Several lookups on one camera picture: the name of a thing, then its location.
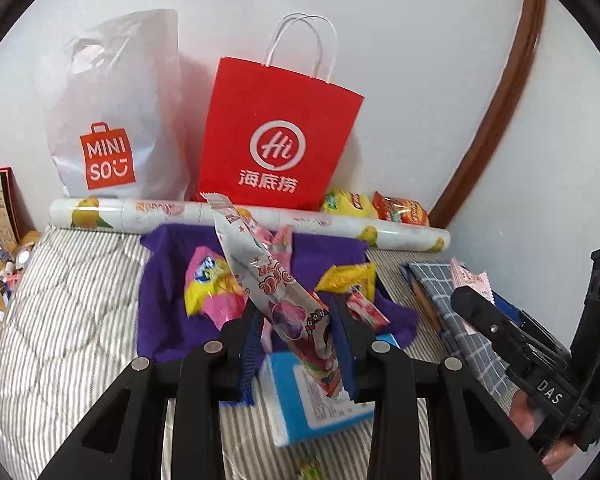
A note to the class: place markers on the purple towel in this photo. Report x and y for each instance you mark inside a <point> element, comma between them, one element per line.
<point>170,280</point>

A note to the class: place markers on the silver pink snack packet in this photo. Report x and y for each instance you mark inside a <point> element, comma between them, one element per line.
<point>260,280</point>

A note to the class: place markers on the striped quilted mattress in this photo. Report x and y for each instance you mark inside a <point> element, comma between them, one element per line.
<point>70,320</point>

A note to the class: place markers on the orange snack bag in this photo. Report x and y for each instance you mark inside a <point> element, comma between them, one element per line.
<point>402,209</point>

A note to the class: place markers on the red pink snack packet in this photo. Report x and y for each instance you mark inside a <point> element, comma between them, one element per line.
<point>372,312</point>

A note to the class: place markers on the pink yellow snack packet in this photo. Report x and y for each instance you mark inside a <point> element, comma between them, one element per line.
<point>205,285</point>

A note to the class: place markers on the grey checked cloth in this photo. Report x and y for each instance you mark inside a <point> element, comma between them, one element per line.
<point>450,320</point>

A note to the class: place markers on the white plastic shopping bag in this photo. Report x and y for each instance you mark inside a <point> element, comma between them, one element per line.
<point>120,85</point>

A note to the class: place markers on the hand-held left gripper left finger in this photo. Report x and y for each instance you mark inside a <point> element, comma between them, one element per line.
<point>250,355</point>

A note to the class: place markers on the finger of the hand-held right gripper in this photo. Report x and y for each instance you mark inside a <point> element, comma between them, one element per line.
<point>542,342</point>
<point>485,317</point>

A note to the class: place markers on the fruit print paper roll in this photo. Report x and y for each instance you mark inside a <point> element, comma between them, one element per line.
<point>180,210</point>

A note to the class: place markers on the blue white box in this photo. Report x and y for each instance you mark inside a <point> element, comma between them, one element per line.
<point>290,400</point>

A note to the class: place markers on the green yellow candy wrapper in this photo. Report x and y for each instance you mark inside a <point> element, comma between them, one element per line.
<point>311,472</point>

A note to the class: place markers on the small yellow snack packet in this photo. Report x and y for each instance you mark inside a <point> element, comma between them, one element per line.
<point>345,277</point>

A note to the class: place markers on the red paper bag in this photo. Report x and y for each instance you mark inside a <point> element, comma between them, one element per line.
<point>290,105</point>

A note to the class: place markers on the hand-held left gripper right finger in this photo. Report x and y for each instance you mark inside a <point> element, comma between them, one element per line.
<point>347,360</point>

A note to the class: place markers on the brown wooden door frame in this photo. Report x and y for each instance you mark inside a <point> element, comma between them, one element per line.
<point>505,110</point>

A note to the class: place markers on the yellow snack bag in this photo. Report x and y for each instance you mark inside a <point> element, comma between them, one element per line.
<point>347,202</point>

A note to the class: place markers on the person's right hand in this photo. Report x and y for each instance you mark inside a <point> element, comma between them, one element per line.
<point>524,412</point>

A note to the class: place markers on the dark red book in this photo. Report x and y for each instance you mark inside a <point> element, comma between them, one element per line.
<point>0,205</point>

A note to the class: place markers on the pink white snack packet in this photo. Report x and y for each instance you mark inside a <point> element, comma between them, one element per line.
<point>472,280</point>

